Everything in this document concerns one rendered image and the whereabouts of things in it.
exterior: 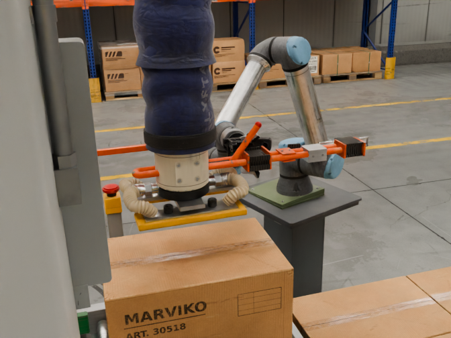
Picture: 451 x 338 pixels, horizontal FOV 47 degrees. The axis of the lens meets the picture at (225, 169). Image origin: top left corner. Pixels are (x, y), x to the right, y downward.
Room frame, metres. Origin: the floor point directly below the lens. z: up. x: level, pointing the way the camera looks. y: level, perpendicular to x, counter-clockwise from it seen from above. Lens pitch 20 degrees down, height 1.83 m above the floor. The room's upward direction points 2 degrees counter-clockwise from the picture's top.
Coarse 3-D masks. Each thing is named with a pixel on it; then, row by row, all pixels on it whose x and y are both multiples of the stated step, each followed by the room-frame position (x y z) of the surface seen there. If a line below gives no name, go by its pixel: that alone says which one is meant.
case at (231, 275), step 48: (144, 240) 1.66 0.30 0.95; (192, 240) 1.65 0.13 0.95; (240, 240) 1.64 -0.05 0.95; (144, 288) 1.34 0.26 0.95; (192, 288) 1.35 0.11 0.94; (240, 288) 1.39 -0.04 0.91; (288, 288) 1.43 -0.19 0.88; (144, 336) 1.31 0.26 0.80; (192, 336) 1.35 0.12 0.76; (240, 336) 1.39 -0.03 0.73; (288, 336) 1.43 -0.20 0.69
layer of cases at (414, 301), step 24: (360, 288) 1.92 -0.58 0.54; (384, 288) 1.91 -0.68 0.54; (408, 288) 1.91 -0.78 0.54; (432, 288) 1.91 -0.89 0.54; (312, 312) 1.76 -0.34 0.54; (336, 312) 1.76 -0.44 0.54; (360, 312) 1.75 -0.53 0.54; (384, 312) 1.75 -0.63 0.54; (408, 312) 1.74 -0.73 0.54; (432, 312) 1.74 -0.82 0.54; (312, 336) 1.61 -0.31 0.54; (336, 336) 1.61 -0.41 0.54; (360, 336) 1.60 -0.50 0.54; (384, 336) 1.60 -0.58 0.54; (408, 336) 1.60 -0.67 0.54; (432, 336) 1.59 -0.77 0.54
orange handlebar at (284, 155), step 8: (144, 144) 1.77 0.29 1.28; (328, 144) 1.72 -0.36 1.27; (104, 152) 1.72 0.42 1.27; (112, 152) 1.72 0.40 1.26; (120, 152) 1.73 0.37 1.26; (128, 152) 1.74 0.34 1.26; (272, 152) 1.65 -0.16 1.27; (280, 152) 1.63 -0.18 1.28; (288, 152) 1.63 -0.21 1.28; (296, 152) 1.64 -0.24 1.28; (304, 152) 1.64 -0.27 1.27; (328, 152) 1.66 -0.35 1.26; (336, 152) 1.67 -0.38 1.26; (216, 160) 1.59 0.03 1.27; (232, 160) 1.57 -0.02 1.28; (240, 160) 1.57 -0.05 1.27; (272, 160) 1.60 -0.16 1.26; (280, 160) 1.61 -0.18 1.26; (288, 160) 1.62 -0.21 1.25; (136, 168) 1.52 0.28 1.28; (144, 168) 1.52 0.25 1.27; (152, 168) 1.53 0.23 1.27; (216, 168) 1.55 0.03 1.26; (136, 176) 1.48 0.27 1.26; (144, 176) 1.48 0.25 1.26; (152, 176) 1.49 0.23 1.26
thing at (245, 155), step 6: (246, 150) 1.65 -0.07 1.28; (252, 150) 1.65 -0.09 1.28; (258, 150) 1.65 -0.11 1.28; (264, 150) 1.63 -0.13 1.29; (246, 156) 1.57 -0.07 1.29; (252, 156) 1.56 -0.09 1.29; (258, 156) 1.57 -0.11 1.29; (264, 156) 1.57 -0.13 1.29; (270, 156) 1.59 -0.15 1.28; (246, 162) 1.57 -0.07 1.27; (252, 162) 1.57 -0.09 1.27; (258, 162) 1.58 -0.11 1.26; (264, 162) 1.58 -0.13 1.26; (270, 162) 1.59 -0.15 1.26; (246, 168) 1.57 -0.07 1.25; (252, 168) 1.56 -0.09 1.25; (258, 168) 1.57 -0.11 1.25; (264, 168) 1.57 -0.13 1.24; (270, 168) 1.59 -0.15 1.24
